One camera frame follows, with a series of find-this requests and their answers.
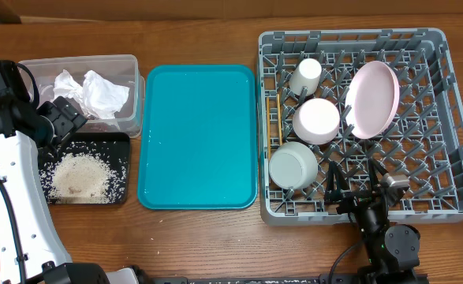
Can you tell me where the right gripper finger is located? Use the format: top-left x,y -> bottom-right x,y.
368,158 -> 388,185
324,161 -> 349,200

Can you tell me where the red snack wrapper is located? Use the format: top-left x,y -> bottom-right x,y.
81,117 -> 118,133

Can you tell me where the white napkin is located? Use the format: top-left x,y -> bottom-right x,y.
54,69 -> 130,119

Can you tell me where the white bowl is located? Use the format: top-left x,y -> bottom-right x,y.
269,141 -> 319,189

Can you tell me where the white rice pile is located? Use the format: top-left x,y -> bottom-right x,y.
38,144 -> 129,204

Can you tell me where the pink small bowl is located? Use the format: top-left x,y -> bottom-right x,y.
293,98 -> 340,145

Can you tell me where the pink plate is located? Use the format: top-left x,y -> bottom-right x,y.
345,61 -> 400,139

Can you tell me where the wooden chopstick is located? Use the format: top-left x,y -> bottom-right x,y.
276,93 -> 283,146
266,97 -> 271,158

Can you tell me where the cream cup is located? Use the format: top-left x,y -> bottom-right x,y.
289,58 -> 322,95

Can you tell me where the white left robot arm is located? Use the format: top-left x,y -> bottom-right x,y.
0,60 -> 152,283

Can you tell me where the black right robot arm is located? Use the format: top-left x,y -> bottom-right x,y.
324,158 -> 428,283

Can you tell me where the black plastic tray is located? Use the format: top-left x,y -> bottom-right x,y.
37,132 -> 131,206

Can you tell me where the grey dish rack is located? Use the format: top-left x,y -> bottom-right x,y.
257,28 -> 463,226

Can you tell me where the clear plastic bin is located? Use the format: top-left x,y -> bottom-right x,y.
21,54 -> 145,138

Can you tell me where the cardboard backdrop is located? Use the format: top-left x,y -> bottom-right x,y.
0,0 -> 463,23

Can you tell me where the teal serving tray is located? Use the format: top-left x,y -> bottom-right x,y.
137,65 -> 258,210

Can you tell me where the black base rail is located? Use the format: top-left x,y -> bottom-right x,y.
149,274 -> 366,284

